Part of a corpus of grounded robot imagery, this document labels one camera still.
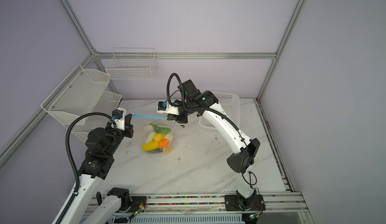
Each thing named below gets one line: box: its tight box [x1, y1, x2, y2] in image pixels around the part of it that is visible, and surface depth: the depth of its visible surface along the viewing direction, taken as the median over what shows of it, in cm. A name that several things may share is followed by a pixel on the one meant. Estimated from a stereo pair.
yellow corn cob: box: [141, 140, 160, 152], surface depth 86 cm
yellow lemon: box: [153, 133, 164, 142], surface depth 85 cm
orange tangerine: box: [158, 138, 169, 149], surface depth 82 cm
